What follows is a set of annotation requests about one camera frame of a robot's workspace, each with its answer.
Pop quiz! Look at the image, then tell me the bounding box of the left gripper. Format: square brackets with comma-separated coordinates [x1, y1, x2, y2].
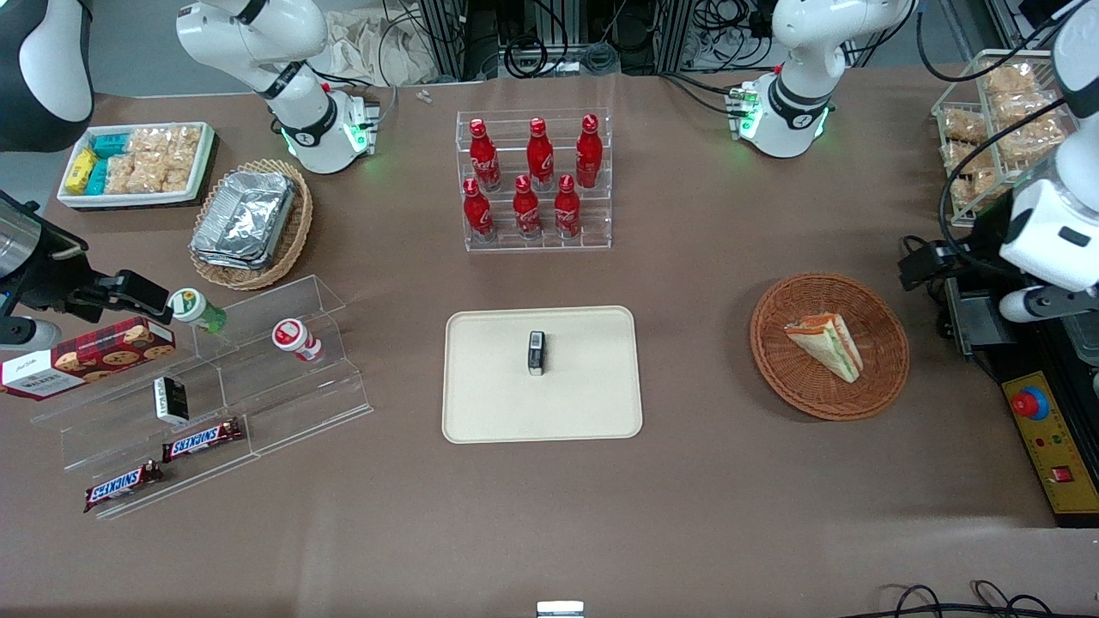
[899, 210, 1099, 324]

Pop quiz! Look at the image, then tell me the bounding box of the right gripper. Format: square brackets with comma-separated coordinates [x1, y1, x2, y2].
[0, 193, 172, 351]

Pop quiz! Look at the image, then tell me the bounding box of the triangular sandwich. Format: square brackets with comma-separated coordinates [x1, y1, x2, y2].
[784, 312, 865, 384]

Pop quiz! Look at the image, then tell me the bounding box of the white rectangular snack tray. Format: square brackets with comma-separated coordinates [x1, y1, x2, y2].
[58, 122, 216, 209]

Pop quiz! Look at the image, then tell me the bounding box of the round brown wicker basket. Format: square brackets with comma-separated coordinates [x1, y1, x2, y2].
[750, 272, 911, 421]

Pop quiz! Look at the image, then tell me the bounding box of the light oval wicker basket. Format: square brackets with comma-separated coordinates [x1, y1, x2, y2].
[189, 159, 314, 291]

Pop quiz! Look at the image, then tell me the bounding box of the beige plastic tray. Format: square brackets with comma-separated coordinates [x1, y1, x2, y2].
[442, 306, 644, 445]

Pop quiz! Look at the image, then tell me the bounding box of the green bottle with white cap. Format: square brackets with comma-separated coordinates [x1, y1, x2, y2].
[169, 288, 229, 335]

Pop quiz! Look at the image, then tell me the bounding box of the red tartan cookie box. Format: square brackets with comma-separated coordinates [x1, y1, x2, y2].
[0, 316, 177, 403]

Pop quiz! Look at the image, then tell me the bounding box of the black appliance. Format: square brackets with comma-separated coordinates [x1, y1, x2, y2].
[943, 257, 1099, 383]

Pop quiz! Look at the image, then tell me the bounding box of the small black and white box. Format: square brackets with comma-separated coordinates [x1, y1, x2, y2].
[153, 376, 190, 427]

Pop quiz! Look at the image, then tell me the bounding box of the clear rice cracker bag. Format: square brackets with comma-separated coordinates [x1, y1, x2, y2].
[133, 154, 192, 195]
[169, 125, 203, 169]
[127, 127, 173, 158]
[105, 154, 139, 195]

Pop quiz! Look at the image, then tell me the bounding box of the yellow snack pack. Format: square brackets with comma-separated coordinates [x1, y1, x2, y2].
[67, 148, 98, 195]

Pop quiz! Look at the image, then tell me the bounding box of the aluminium foil container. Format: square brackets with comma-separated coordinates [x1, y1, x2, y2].
[191, 170, 298, 263]

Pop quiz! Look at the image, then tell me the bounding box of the Snickers chocolate bar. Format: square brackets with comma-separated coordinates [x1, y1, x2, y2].
[161, 417, 245, 464]
[83, 460, 165, 514]

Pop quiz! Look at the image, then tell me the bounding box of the red and white yogurt bottle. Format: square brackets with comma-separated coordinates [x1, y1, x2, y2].
[271, 318, 324, 362]

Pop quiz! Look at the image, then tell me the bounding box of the clear plastic container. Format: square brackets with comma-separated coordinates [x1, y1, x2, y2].
[1073, 313, 1099, 367]

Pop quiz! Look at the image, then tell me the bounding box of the clear acrylic stepped shelf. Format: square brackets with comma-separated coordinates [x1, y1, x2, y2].
[30, 275, 374, 522]

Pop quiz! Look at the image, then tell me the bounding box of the yellow emergency stop box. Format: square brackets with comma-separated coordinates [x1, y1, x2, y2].
[1002, 371, 1099, 527]

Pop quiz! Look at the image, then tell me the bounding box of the clear acrylic bottle rack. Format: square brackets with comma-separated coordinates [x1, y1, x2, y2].
[455, 107, 613, 253]

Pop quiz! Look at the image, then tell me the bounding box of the beige crumpled cloth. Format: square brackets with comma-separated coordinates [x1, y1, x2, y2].
[326, 9, 439, 87]

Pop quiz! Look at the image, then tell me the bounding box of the red cola bottle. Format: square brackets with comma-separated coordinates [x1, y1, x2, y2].
[575, 113, 604, 190]
[468, 118, 503, 192]
[554, 173, 583, 239]
[525, 117, 556, 191]
[513, 174, 543, 240]
[463, 177, 497, 243]

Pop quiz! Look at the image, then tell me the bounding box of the white wire rack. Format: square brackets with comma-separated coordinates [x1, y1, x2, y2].
[932, 50, 1099, 229]

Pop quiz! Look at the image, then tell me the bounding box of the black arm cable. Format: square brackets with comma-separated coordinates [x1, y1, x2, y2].
[938, 96, 1070, 258]

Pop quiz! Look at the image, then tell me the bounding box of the cracker bag in wire rack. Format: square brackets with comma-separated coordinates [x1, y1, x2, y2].
[940, 107, 989, 143]
[942, 142, 1002, 208]
[992, 91, 1066, 165]
[983, 62, 1041, 96]

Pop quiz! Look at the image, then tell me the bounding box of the aluminium frame post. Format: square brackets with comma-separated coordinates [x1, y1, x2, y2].
[657, 0, 696, 74]
[418, 0, 482, 82]

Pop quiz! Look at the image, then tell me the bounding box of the black floor cable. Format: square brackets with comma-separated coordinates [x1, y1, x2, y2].
[863, 582, 1099, 618]

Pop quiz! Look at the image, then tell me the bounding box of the coiled black cable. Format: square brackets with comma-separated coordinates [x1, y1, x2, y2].
[502, 34, 550, 78]

